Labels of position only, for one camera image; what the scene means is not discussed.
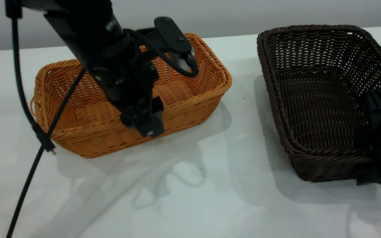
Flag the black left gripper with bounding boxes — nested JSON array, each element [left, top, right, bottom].
[[88, 50, 165, 138]]

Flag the light brown wicker basket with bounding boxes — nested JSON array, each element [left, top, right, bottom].
[[30, 32, 233, 158]]

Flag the dark brown wicker basket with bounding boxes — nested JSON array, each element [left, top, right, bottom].
[[257, 24, 381, 183]]

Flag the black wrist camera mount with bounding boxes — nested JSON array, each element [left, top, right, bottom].
[[137, 17, 198, 77]]

